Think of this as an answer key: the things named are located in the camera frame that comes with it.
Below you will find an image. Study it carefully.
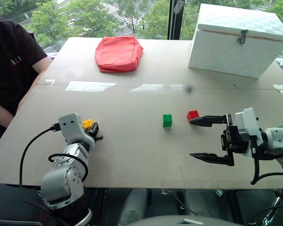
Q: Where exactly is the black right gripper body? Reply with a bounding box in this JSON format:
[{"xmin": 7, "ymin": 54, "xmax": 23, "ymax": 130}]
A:
[{"xmin": 220, "ymin": 113, "xmax": 251, "ymax": 156}]

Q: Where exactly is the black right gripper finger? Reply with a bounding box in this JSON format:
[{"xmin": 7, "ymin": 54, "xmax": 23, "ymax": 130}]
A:
[
  {"xmin": 189, "ymin": 152, "xmax": 235, "ymax": 167},
  {"xmin": 190, "ymin": 114, "xmax": 228, "ymax": 128}
]

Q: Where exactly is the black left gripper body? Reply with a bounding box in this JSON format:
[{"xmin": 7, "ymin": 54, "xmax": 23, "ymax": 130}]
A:
[{"xmin": 85, "ymin": 129, "xmax": 104, "ymax": 142}]

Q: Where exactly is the yellow toy brick cube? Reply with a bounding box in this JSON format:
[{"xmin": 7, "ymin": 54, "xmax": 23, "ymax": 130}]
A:
[{"xmin": 82, "ymin": 119, "xmax": 95, "ymax": 130}]

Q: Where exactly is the red toy brick cube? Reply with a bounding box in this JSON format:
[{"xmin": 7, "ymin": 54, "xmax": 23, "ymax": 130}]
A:
[{"xmin": 186, "ymin": 110, "xmax": 200, "ymax": 124}]

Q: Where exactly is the green toy brick cube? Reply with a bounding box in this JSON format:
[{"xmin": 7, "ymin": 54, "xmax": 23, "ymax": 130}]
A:
[{"xmin": 162, "ymin": 113, "xmax": 173, "ymax": 129}]

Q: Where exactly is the red fabric pouch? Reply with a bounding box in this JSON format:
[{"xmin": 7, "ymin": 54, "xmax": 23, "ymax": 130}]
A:
[{"xmin": 95, "ymin": 35, "xmax": 144, "ymax": 73}]

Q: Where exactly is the grey rounded shape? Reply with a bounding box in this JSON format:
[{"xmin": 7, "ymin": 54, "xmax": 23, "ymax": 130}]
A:
[{"xmin": 117, "ymin": 188, "xmax": 153, "ymax": 226}]

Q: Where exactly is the white lidded box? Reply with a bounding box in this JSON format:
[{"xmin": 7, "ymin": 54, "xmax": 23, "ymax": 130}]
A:
[{"xmin": 188, "ymin": 3, "xmax": 283, "ymax": 79}]

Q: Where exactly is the grey metal box latch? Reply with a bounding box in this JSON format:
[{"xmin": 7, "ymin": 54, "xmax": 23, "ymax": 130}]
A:
[{"xmin": 236, "ymin": 29, "xmax": 249, "ymax": 46}]

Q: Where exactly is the person in black shirt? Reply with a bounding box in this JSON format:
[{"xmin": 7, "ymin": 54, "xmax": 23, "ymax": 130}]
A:
[{"xmin": 0, "ymin": 15, "xmax": 49, "ymax": 153}]

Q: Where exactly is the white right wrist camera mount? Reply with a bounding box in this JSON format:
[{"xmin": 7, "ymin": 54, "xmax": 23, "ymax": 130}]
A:
[{"xmin": 235, "ymin": 107, "xmax": 265, "ymax": 158}]

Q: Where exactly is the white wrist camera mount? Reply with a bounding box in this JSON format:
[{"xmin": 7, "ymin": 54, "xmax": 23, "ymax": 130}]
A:
[
  {"xmin": 235, "ymin": 107, "xmax": 265, "ymax": 158},
  {"xmin": 58, "ymin": 113, "xmax": 96, "ymax": 152}
]

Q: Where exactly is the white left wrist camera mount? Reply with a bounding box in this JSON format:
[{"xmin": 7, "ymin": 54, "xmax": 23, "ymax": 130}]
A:
[{"xmin": 58, "ymin": 113, "xmax": 96, "ymax": 152}]

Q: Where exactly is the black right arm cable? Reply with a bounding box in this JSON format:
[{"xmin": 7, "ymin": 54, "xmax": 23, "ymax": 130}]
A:
[{"xmin": 250, "ymin": 137, "xmax": 283, "ymax": 186}]

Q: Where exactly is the black short left arm cable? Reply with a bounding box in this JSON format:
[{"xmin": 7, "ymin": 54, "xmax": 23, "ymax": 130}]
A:
[{"xmin": 48, "ymin": 153, "xmax": 89, "ymax": 182}]

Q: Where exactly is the black window frame post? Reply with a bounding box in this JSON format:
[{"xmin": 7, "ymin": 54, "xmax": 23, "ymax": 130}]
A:
[{"xmin": 167, "ymin": 0, "xmax": 183, "ymax": 40}]

